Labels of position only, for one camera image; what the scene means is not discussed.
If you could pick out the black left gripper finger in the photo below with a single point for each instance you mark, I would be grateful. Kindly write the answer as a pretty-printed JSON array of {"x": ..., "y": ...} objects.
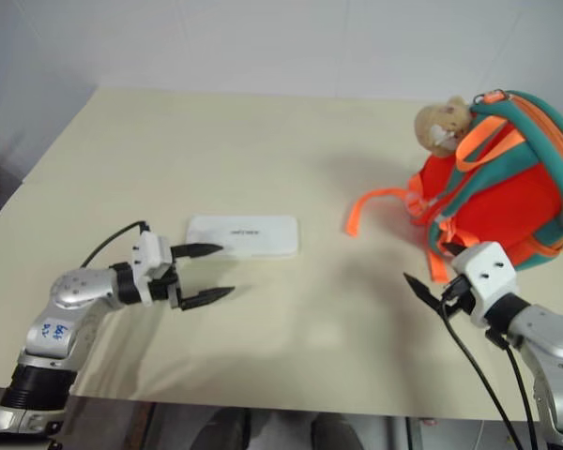
[
  {"x": 197, "y": 250},
  {"x": 211, "y": 295}
]

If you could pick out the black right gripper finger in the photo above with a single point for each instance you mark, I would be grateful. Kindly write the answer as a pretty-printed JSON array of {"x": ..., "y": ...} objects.
[
  {"x": 451, "y": 248},
  {"x": 420, "y": 288}
]

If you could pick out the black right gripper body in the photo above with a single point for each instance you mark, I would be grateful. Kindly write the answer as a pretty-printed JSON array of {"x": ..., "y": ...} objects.
[{"x": 457, "y": 294}]

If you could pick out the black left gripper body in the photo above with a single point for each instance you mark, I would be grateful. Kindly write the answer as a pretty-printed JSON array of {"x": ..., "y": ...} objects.
[{"x": 162, "y": 287}]

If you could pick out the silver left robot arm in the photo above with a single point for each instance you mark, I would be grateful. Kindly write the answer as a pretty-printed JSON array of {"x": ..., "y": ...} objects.
[{"x": 70, "y": 290}]

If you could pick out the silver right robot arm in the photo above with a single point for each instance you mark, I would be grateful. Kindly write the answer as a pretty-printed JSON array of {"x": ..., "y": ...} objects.
[{"x": 553, "y": 328}]

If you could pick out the white box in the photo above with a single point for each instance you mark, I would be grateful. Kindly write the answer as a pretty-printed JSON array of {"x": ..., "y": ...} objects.
[{"x": 263, "y": 239}]

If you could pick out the orange and teal backpack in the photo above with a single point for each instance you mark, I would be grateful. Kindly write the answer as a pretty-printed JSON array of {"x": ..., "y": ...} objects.
[{"x": 506, "y": 187}]

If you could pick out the beige plush toy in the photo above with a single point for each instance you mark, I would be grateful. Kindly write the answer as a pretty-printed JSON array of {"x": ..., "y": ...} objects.
[{"x": 431, "y": 119}]

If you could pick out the grey table leg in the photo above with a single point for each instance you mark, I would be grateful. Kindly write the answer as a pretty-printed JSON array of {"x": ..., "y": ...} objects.
[{"x": 396, "y": 433}]

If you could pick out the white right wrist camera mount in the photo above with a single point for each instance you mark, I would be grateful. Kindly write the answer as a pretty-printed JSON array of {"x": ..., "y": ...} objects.
[{"x": 485, "y": 269}]

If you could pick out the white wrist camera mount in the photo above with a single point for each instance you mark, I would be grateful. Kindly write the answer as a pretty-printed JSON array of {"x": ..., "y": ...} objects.
[
  {"x": 147, "y": 250},
  {"x": 485, "y": 269}
]

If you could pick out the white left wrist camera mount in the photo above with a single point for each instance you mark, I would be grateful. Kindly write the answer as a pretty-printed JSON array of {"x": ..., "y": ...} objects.
[{"x": 147, "y": 250}]

